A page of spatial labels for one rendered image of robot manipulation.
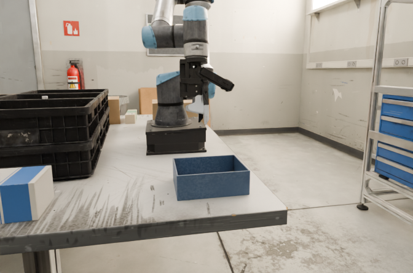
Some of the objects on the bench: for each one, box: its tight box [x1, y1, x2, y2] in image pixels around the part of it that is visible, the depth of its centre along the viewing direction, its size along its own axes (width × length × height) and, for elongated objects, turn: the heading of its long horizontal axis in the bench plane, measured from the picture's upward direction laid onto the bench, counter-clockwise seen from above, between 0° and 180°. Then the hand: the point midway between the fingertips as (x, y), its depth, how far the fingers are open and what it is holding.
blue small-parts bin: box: [173, 154, 250, 201], centre depth 80 cm, size 20×15×7 cm
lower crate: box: [0, 125, 101, 181], centre depth 94 cm, size 40×30×12 cm
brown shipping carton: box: [108, 97, 120, 124], centre depth 181 cm, size 30×22×16 cm
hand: (204, 123), depth 85 cm, fingers open, 14 cm apart
